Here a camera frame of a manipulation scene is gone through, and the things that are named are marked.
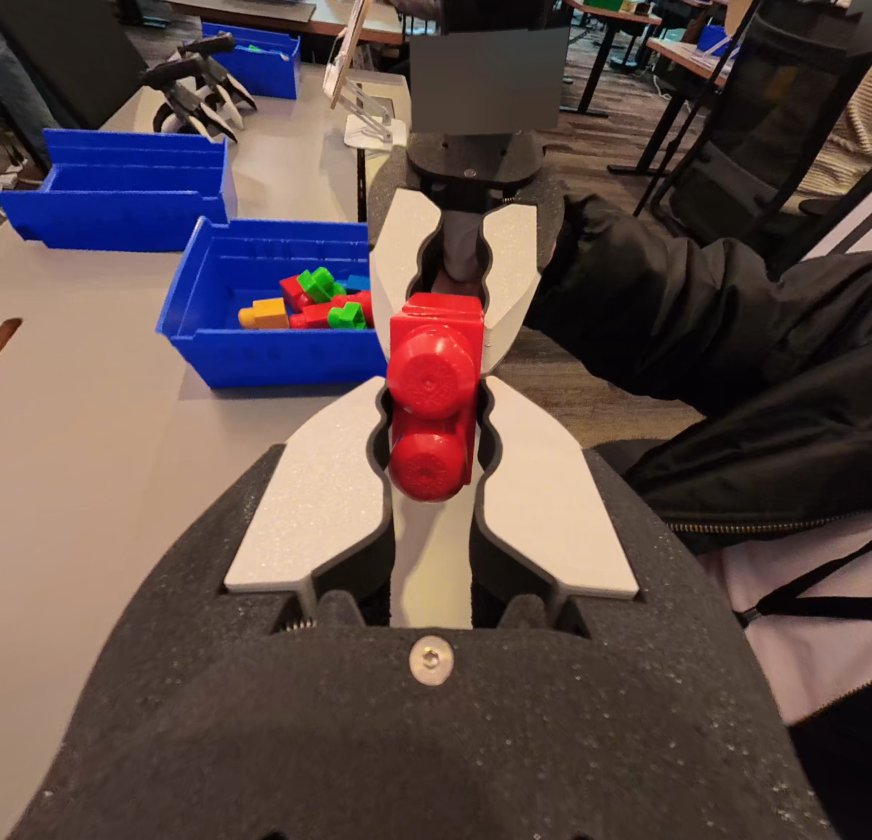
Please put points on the pile of mega blocks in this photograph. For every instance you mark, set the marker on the pile of mega blocks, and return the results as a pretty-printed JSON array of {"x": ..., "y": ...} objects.
[{"x": 307, "y": 302}]

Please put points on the black office chair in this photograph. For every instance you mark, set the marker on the black office chair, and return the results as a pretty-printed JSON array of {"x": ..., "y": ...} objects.
[{"x": 763, "y": 131}]

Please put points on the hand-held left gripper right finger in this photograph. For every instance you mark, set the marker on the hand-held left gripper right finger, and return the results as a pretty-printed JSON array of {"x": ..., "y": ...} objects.
[{"x": 556, "y": 506}]

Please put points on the idle black gripper tool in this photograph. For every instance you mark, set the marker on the idle black gripper tool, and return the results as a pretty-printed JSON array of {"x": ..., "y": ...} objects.
[{"x": 191, "y": 91}]

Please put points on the person's white garment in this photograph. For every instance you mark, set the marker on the person's white garment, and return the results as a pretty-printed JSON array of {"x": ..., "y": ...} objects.
[{"x": 804, "y": 622}]

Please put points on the white display stand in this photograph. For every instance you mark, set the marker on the white display stand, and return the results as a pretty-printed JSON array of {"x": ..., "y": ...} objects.
[{"x": 368, "y": 104}]

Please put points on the black desk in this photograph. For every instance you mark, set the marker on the black desk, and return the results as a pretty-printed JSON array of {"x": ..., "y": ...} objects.
[{"x": 300, "y": 9}]

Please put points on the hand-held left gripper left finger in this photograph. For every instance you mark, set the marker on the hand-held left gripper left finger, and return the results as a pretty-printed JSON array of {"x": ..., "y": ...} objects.
[{"x": 307, "y": 506}]

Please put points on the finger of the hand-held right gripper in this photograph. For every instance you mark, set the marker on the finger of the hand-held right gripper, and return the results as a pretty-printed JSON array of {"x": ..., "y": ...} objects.
[
  {"x": 511, "y": 275},
  {"x": 398, "y": 254}
]

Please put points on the red mega block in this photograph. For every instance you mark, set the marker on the red mega block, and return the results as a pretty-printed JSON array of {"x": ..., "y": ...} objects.
[{"x": 436, "y": 377}]

